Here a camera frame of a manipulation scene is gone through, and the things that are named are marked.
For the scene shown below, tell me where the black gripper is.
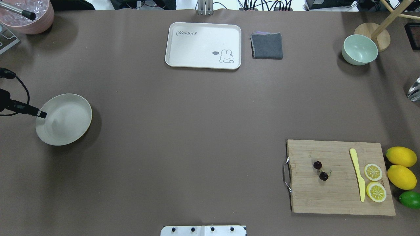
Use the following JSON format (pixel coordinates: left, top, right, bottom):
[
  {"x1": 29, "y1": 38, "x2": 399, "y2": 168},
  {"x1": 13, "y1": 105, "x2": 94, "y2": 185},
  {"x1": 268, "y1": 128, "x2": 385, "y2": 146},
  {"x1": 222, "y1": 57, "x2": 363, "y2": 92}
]
[{"x1": 0, "y1": 89, "x2": 47, "y2": 119}]

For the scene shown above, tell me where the round beige plate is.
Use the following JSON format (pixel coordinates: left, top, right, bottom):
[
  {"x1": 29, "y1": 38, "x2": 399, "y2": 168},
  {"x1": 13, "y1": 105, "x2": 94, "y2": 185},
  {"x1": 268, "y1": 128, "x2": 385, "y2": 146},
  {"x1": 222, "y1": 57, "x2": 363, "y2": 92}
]
[{"x1": 35, "y1": 93, "x2": 93, "y2": 146}]

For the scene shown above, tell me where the white rabbit tray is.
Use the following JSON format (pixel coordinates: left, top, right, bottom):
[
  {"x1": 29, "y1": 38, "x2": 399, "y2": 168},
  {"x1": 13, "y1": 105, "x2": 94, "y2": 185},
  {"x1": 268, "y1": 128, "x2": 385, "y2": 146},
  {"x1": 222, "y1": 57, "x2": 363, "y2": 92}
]
[{"x1": 165, "y1": 22, "x2": 242, "y2": 70}]

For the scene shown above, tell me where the dark red cherry pair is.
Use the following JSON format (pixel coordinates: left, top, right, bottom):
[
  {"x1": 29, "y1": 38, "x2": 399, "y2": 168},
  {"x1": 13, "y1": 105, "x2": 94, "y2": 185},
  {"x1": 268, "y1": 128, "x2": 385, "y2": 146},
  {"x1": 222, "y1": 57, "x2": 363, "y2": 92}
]
[{"x1": 313, "y1": 161, "x2": 332, "y2": 181}]

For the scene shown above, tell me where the grey folded cloth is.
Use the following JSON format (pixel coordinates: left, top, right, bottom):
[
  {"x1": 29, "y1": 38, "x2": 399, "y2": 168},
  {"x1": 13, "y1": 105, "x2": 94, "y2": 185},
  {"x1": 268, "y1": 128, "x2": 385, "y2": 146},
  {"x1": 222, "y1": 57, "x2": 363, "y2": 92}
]
[{"x1": 250, "y1": 31, "x2": 284, "y2": 60}]

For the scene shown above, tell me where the bamboo cutting board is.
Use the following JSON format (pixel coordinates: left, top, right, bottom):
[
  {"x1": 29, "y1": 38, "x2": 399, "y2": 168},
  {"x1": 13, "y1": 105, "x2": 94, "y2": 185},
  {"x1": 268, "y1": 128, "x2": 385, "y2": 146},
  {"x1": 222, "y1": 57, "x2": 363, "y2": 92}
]
[{"x1": 285, "y1": 139, "x2": 396, "y2": 216}]

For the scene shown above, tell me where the yellow plastic knife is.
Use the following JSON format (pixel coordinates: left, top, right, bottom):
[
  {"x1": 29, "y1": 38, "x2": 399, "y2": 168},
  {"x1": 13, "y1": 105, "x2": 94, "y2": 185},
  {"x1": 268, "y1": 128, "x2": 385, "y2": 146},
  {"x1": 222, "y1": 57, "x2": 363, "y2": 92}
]
[{"x1": 349, "y1": 148, "x2": 366, "y2": 203}]

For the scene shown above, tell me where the mint green bowl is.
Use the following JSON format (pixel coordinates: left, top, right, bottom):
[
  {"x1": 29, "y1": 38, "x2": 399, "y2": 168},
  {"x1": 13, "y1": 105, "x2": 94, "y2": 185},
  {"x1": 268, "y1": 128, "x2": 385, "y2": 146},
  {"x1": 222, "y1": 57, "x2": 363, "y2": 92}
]
[{"x1": 341, "y1": 34, "x2": 378, "y2": 66}]

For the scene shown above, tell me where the lemon slice lower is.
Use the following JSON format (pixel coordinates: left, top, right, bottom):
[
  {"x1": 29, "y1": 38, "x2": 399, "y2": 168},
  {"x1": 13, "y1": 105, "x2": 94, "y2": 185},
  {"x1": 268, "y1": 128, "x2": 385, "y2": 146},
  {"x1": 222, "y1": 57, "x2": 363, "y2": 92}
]
[{"x1": 364, "y1": 163, "x2": 383, "y2": 181}]

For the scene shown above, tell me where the lemon slice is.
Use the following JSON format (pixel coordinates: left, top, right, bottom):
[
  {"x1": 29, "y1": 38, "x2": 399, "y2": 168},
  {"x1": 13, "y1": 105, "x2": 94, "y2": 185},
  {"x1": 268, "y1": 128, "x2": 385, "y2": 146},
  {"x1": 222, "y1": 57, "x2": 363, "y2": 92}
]
[
  {"x1": 366, "y1": 181, "x2": 387, "y2": 203},
  {"x1": 364, "y1": 163, "x2": 383, "y2": 181}
]

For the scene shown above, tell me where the lemon slice upper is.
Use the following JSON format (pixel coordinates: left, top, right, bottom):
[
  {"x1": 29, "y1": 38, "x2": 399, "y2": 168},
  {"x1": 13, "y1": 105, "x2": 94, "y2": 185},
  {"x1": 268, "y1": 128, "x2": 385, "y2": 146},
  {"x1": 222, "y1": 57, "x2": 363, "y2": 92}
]
[{"x1": 366, "y1": 181, "x2": 387, "y2": 203}]

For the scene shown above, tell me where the wooden glass stand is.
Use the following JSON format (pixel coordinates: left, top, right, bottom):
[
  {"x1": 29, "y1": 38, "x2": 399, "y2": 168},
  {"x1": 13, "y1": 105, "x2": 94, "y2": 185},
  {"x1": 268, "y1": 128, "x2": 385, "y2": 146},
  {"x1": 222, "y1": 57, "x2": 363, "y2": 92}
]
[{"x1": 354, "y1": 0, "x2": 420, "y2": 52}]

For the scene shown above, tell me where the yellow lemon outer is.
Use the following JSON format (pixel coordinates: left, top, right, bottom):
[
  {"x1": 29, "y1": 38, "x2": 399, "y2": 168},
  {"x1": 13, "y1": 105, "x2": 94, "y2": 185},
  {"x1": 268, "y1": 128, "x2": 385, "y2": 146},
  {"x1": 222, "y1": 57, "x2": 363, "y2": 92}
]
[{"x1": 385, "y1": 146, "x2": 417, "y2": 168}]

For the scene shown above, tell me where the yellow lemon near lime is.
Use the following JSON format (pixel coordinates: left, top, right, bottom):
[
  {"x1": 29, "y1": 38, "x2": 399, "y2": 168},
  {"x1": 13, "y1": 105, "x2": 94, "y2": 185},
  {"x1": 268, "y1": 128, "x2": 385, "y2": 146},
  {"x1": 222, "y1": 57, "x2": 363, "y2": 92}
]
[{"x1": 387, "y1": 165, "x2": 417, "y2": 190}]

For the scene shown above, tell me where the clear glass cup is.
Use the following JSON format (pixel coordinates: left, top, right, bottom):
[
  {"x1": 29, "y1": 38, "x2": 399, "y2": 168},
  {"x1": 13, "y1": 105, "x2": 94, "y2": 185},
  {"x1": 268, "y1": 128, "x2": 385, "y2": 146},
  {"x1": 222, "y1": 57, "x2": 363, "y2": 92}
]
[{"x1": 406, "y1": 77, "x2": 420, "y2": 103}]

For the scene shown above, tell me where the green lime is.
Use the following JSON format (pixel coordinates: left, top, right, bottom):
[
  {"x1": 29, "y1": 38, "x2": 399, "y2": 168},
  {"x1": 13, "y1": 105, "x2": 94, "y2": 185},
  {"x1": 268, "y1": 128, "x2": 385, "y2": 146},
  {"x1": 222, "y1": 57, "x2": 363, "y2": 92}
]
[{"x1": 398, "y1": 191, "x2": 420, "y2": 209}]

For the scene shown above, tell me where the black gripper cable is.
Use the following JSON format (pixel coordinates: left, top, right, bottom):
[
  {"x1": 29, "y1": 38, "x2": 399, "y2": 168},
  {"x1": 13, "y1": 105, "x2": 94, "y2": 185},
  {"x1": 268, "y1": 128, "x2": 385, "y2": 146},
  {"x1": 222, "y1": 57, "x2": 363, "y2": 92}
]
[{"x1": 0, "y1": 67, "x2": 31, "y2": 117}]

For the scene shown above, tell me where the white wire cup rack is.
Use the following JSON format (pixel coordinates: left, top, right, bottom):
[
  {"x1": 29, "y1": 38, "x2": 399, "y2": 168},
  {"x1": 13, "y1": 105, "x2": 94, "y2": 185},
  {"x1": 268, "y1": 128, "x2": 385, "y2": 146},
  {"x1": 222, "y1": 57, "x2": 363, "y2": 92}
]
[{"x1": 0, "y1": 23, "x2": 20, "y2": 55}]

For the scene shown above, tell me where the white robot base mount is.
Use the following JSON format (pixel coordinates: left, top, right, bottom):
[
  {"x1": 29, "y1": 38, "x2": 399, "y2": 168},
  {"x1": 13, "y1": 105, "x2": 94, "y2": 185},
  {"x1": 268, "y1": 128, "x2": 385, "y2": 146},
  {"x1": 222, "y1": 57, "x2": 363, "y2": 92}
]
[{"x1": 160, "y1": 225, "x2": 247, "y2": 236}]

